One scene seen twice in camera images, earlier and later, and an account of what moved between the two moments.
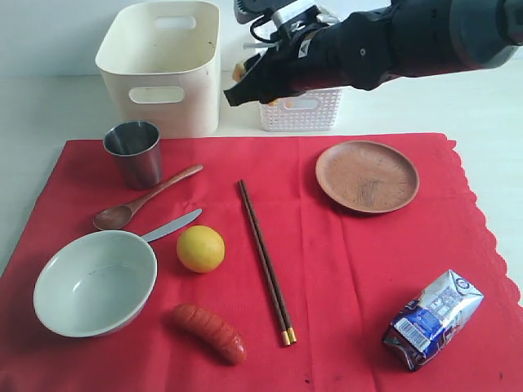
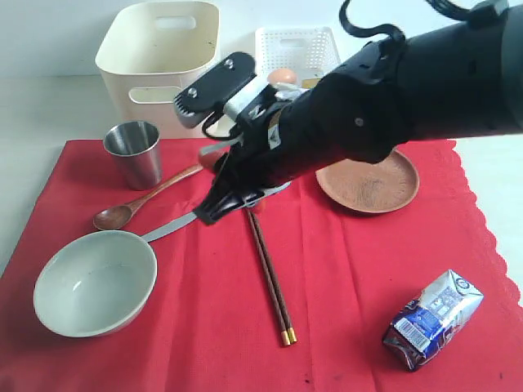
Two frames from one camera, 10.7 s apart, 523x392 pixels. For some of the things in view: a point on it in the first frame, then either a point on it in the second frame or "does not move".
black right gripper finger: [257, 62] → [251, 198]
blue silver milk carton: [424, 326] does not move
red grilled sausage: [212, 331] → [209, 160]
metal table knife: [170, 227] does not move
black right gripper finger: [255, 86] → [224, 196]
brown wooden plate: [367, 176] does not move
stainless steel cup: [136, 147] does not move
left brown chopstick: [284, 333] does not move
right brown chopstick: [287, 323] does not move
